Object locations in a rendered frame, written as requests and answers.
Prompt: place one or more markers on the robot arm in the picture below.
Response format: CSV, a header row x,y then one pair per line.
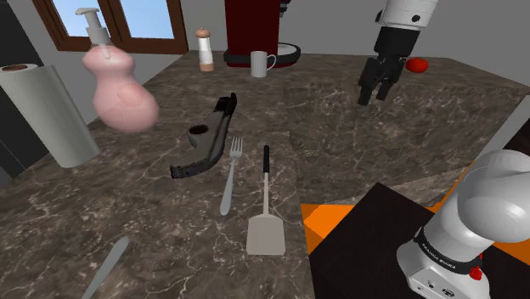
x,y
484,207

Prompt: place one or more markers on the red coffee machine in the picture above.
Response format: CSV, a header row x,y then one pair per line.
x,y
252,29

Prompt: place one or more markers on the grey knife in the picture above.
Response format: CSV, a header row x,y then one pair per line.
x,y
105,269

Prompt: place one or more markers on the white pepper mill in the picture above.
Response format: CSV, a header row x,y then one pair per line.
x,y
205,49

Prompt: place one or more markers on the grey black curved holder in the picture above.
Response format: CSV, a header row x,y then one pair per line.
x,y
207,141

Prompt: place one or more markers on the black cabinet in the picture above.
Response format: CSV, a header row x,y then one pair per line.
x,y
14,107

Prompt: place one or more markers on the brown framed window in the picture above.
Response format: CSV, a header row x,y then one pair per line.
x,y
114,25

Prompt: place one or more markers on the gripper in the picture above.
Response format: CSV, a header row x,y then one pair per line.
x,y
392,45

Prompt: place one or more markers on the grey mug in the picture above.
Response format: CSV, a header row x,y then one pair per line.
x,y
259,64

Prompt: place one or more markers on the paper towel roll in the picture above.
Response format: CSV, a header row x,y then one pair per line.
x,y
49,116

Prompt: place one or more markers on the pink soap dispenser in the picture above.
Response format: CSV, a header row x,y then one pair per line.
x,y
120,91

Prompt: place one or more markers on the silver fork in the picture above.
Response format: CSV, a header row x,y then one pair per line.
x,y
231,178

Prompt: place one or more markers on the red tomato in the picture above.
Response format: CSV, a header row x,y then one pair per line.
x,y
416,65

